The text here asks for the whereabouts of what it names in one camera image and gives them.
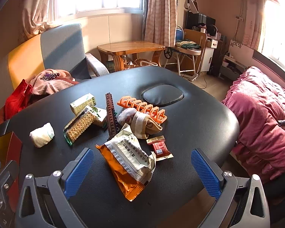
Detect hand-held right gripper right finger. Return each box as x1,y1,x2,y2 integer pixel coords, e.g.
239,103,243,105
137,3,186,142
191,148,271,228

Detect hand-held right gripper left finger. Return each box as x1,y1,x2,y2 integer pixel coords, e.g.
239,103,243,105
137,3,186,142
14,147,94,228

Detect red box with gold lining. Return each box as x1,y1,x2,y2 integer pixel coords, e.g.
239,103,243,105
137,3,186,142
0,131,23,219

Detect cracker packet with black band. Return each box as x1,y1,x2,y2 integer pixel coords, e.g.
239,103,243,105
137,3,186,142
63,107,97,146

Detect white towel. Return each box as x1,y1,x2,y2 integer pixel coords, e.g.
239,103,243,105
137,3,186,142
29,122,55,148

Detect orange and white snack packet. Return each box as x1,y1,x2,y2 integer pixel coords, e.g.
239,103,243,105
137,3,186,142
96,123,156,202

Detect red and gold candy packet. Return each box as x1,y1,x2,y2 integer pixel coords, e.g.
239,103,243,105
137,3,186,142
146,135,174,161

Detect green cracker packet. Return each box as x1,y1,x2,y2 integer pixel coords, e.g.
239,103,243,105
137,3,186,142
85,105,108,130

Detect dark biscuit packet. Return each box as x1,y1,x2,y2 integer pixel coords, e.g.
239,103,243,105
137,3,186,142
105,93,120,142

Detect small cardboard box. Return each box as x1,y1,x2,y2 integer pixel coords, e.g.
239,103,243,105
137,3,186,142
70,93,97,115

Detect red cloth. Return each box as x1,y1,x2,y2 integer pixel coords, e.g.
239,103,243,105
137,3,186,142
3,78,35,120

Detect rolled sock bundle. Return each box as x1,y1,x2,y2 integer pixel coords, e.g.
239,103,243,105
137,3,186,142
117,108,164,139

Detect pink quilted blanket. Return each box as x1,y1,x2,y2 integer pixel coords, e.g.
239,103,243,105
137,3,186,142
222,66,285,184

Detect orange plastic rack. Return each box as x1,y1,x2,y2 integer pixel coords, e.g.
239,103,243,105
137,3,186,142
117,96,168,124

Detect black oval cushion insert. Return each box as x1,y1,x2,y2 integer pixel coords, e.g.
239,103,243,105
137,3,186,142
141,84,184,106

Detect pink towel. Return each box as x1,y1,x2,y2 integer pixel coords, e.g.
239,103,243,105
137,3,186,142
28,68,80,98

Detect white cabinet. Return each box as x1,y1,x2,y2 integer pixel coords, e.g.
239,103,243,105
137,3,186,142
201,37,223,73

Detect bags under side table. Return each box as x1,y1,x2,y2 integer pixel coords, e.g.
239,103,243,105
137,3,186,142
123,58,159,71

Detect grey and yellow armchair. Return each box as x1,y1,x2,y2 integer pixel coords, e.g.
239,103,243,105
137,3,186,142
0,23,110,114

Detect white floral panel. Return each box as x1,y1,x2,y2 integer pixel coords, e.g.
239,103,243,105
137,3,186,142
229,39,253,63

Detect green folded cloth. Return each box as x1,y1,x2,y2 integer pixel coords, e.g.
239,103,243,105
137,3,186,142
176,39,202,50

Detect wooden side table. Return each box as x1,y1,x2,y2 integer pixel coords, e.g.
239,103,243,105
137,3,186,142
97,41,166,73

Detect wooden folding chair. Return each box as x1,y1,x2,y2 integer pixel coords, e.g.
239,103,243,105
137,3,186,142
165,28,207,76

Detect black monitor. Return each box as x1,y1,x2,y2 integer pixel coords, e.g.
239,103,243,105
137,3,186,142
186,11,216,32

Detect patterned curtain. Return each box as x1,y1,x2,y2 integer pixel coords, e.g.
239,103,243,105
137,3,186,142
20,0,62,38
144,0,179,47
242,0,268,51

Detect purple bead string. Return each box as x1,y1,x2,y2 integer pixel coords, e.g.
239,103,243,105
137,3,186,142
43,72,60,81

